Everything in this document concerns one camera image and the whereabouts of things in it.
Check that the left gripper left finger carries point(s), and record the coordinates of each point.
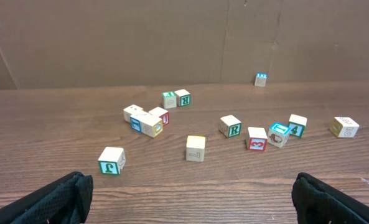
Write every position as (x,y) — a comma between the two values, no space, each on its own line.
(66,200)

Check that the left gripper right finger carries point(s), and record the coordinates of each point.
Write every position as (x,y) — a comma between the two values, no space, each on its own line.
(317,202)

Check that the green number four block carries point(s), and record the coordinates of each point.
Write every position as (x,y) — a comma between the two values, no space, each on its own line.
(297,124)

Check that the green J letter block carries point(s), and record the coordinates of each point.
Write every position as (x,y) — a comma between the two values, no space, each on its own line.
(112,160)

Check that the blue top picture block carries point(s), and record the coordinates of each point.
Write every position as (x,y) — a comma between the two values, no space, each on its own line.
(278,134)

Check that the wooden number two block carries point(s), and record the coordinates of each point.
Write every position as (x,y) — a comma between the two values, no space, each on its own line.
(344,127)

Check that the red number three block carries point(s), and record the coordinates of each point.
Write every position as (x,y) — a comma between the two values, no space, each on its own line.
(257,139)

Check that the blue side cluster block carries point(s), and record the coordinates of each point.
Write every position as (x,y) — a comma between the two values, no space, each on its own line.
(135,120)

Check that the plain picture block left cluster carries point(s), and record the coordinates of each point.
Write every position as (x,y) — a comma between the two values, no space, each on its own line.
(128,111)

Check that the yellow side cluster block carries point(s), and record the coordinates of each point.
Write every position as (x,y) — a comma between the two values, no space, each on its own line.
(151,125)

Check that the green R centre block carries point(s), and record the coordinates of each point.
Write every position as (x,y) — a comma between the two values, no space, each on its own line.
(230,126)

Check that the red side cluster block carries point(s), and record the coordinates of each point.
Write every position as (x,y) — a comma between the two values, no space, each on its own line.
(161,113)

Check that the yellow top number seven block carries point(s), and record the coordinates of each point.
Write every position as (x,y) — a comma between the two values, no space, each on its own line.
(195,148)

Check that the blue letter block far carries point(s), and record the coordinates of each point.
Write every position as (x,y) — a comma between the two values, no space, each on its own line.
(260,79)

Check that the green top letter block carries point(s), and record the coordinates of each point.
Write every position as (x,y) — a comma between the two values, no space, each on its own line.
(169,99)

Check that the green R side block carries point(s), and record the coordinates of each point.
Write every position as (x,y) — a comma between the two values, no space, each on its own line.
(183,97)

